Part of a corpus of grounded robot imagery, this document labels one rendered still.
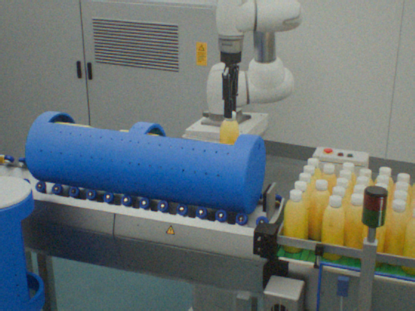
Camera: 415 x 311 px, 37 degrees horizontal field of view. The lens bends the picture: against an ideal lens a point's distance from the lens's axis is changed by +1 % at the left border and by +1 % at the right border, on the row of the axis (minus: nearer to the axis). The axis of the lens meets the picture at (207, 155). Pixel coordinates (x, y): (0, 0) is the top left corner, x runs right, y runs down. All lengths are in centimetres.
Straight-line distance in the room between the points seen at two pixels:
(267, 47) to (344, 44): 219
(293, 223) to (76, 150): 84
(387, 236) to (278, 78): 101
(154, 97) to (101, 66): 44
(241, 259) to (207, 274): 19
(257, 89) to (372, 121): 230
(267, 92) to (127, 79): 162
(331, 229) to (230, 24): 75
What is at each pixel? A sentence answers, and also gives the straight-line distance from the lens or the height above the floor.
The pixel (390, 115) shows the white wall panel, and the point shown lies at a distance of 491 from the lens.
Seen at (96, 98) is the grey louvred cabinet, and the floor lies 76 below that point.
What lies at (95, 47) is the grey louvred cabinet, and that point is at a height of 112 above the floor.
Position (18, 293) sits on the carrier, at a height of 68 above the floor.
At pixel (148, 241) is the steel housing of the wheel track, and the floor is 82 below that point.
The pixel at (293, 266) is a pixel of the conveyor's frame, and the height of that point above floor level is 89.
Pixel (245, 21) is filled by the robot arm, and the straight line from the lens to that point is 207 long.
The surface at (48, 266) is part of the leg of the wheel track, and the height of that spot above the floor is 48.
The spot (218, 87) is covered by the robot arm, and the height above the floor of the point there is 124.
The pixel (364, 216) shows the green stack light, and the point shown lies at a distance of 173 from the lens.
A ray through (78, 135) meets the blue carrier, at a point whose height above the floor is 119.
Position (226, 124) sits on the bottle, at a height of 126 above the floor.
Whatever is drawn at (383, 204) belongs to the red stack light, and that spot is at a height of 123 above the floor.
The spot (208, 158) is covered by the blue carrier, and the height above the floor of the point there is 118.
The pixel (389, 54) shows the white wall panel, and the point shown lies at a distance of 481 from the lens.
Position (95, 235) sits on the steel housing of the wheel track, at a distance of 241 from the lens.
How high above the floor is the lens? 196
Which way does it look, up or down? 22 degrees down
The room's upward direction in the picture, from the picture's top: straight up
